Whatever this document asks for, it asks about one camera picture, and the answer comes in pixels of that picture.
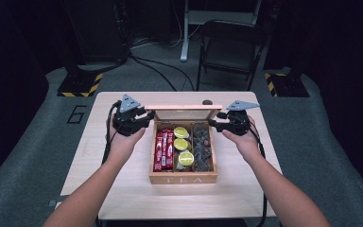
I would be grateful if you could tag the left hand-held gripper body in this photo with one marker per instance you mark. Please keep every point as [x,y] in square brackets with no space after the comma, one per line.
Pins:
[126,119]

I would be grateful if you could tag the person's left hand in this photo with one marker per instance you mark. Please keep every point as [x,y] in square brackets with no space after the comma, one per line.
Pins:
[124,145]

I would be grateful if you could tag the wooden tea box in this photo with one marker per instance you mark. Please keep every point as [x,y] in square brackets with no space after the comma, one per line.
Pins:
[182,178]

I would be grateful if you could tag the pile of dark tea packets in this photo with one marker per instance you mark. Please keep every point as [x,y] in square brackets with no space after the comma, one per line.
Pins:
[202,148]

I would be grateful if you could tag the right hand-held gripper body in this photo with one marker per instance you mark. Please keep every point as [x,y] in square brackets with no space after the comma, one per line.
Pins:
[239,121]

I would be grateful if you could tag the black folding chair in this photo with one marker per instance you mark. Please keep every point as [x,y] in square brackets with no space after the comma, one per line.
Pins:
[230,44]

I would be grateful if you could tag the yellow-lidded capsule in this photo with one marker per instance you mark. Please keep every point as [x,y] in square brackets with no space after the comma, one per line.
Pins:
[186,158]
[180,132]
[181,144]

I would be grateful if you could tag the white metal stand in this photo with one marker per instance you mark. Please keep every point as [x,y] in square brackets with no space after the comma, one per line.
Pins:
[185,38]

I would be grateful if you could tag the person's right hand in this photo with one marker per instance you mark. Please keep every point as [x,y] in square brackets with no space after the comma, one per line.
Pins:
[244,145]

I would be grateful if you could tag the red stick sachet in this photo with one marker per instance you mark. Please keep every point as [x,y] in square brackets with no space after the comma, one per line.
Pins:
[158,153]
[170,148]
[164,149]

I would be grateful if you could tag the small dark round knob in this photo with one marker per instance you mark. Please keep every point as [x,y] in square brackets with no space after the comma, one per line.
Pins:
[207,102]

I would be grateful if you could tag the black yellow striped stand base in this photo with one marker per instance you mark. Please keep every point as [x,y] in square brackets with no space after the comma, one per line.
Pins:
[78,86]
[288,86]

